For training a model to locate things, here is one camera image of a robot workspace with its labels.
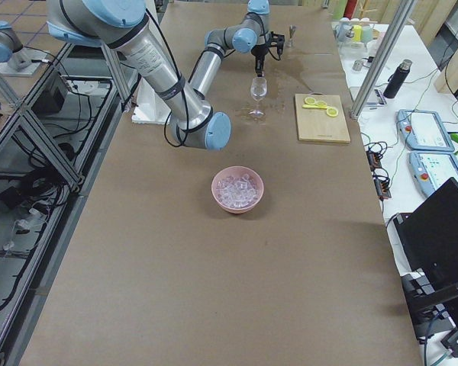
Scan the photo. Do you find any aluminium frame post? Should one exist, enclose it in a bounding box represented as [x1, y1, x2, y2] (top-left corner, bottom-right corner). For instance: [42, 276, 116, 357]
[350, 0, 417, 120]

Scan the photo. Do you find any black water bottle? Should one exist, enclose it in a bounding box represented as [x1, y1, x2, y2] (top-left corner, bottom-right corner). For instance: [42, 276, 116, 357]
[383, 59, 413, 99]

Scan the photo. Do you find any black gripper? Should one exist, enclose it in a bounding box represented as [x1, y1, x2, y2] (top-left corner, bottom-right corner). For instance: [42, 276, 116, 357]
[251, 31, 285, 77]

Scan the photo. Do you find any steel double jigger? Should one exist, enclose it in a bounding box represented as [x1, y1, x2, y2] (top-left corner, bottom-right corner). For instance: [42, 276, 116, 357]
[286, 24, 297, 48]

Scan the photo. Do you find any white camera stand base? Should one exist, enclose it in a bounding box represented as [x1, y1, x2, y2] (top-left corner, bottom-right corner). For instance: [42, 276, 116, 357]
[131, 78, 170, 125]

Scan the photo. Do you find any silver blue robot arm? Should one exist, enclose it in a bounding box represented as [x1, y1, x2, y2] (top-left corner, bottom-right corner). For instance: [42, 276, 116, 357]
[47, 0, 285, 150]
[0, 20, 53, 77]

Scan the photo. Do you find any black monitor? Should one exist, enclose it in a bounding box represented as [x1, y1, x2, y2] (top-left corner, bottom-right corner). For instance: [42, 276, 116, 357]
[392, 178, 458, 289]

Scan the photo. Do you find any yellow plastic knife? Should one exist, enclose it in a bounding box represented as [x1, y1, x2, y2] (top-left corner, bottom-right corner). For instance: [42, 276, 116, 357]
[302, 104, 329, 110]

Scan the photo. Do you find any yellow cup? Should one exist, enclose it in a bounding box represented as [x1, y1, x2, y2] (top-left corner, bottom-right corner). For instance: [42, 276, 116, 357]
[352, 24, 363, 43]

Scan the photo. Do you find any blue teach pendant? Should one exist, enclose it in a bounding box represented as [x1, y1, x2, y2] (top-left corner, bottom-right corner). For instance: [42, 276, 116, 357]
[408, 150, 458, 197]
[396, 109, 454, 153]

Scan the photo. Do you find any bamboo cutting board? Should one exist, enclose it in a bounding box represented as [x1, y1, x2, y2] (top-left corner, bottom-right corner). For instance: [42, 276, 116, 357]
[294, 94, 350, 144]

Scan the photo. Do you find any steel calibration weight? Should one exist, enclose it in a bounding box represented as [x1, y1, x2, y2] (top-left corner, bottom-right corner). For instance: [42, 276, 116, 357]
[352, 59, 363, 72]

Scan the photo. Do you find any clear wine glass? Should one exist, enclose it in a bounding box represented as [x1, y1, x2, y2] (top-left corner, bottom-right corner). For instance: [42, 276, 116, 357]
[250, 76, 267, 117]

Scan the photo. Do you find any pink bowl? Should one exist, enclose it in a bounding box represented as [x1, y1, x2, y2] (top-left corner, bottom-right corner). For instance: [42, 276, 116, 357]
[211, 165, 264, 214]

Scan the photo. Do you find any clear ice cubes pile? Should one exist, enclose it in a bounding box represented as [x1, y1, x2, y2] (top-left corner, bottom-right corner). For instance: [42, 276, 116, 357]
[216, 174, 259, 208]

